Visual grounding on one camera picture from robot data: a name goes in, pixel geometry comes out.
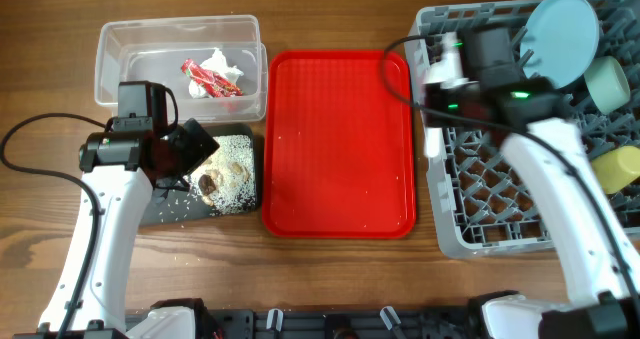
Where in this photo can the red serving tray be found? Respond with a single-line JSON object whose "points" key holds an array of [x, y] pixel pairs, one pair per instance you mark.
{"points": [[338, 157]]}

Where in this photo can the white tissue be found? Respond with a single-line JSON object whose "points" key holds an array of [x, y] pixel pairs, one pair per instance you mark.
{"points": [[220, 64]]}

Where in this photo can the light blue plate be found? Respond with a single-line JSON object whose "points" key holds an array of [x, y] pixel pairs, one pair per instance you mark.
{"points": [[563, 36]]}

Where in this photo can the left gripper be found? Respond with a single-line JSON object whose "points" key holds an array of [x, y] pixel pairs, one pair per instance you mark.
{"points": [[195, 153]]}

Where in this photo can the green bowl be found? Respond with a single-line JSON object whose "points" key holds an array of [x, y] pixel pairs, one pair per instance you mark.
{"points": [[607, 84]]}

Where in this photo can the yellow plastic cup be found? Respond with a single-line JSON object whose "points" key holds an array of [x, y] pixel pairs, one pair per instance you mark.
{"points": [[617, 169]]}

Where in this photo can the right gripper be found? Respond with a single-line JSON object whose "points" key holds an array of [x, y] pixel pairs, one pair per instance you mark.
{"points": [[431, 95]]}

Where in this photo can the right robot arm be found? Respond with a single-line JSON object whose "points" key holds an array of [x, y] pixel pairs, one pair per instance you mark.
{"points": [[599, 264]]}

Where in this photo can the black plastic tray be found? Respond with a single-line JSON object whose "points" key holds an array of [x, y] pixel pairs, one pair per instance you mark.
{"points": [[175, 211]]}

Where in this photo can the red snack wrapper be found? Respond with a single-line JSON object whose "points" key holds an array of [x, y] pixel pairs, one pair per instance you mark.
{"points": [[210, 79]]}

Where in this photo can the clear plastic bin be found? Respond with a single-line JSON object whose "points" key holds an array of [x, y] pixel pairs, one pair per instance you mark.
{"points": [[155, 49]]}

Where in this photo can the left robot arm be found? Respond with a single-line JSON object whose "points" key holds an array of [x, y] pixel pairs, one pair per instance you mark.
{"points": [[140, 152]]}

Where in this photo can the food scraps and rice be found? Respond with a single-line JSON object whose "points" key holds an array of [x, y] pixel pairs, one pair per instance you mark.
{"points": [[227, 174]]}

